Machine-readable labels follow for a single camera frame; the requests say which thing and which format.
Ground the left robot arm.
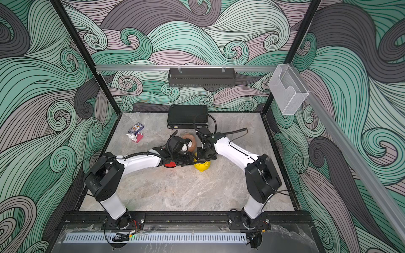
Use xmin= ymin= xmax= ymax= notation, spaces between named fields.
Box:
xmin=84 ymin=147 xmax=195 ymax=229

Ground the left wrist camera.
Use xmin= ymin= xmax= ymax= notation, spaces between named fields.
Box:
xmin=167 ymin=136 xmax=192 ymax=154

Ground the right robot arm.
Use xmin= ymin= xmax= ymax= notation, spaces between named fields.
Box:
xmin=197 ymin=132 xmax=282 ymax=230

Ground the black wall shelf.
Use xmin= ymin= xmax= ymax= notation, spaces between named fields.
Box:
xmin=168 ymin=68 xmax=236 ymax=88

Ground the white pink bunny toy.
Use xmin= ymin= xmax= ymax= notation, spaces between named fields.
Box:
xmin=127 ymin=132 xmax=143 ymax=143

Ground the card box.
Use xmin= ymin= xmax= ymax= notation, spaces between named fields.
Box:
xmin=128 ymin=122 xmax=144 ymax=135

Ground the aluminium rail back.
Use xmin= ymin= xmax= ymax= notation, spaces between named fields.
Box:
xmin=95 ymin=64 xmax=277 ymax=72

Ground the white cable duct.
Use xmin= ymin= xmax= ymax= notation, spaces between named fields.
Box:
xmin=62 ymin=232 xmax=247 ymax=244

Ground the clear plastic holder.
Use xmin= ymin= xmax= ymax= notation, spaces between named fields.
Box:
xmin=269 ymin=64 xmax=309 ymax=116

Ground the black case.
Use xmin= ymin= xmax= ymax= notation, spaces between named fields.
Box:
xmin=167 ymin=105 xmax=208 ymax=130

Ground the yellow piggy bank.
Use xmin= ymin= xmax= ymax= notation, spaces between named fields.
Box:
xmin=194 ymin=151 xmax=211 ymax=172

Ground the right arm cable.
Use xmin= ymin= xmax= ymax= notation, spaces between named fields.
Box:
xmin=193 ymin=113 xmax=248 ymax=136

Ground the aluminium rail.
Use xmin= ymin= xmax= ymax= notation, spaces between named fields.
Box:
xmin=289 ymin=64 xmax=405 ymax=242
xmin=95 ymin=64 xmax=277 ymax=72

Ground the aluminium rail right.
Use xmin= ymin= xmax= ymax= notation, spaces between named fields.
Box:
xmin=289 ymin=64 xmax=405 ymax=242

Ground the red piggy bank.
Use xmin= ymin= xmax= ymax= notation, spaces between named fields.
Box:
xmin=164 ymin=162 xmax=177 ymax=168

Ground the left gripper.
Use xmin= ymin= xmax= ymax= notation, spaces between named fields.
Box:
xmin=171 ymin=153 xmax=200 ymax=167

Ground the pink piggy bank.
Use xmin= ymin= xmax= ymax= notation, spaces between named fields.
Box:
xmin=182 ymin=133 xmax=197 ymax=153

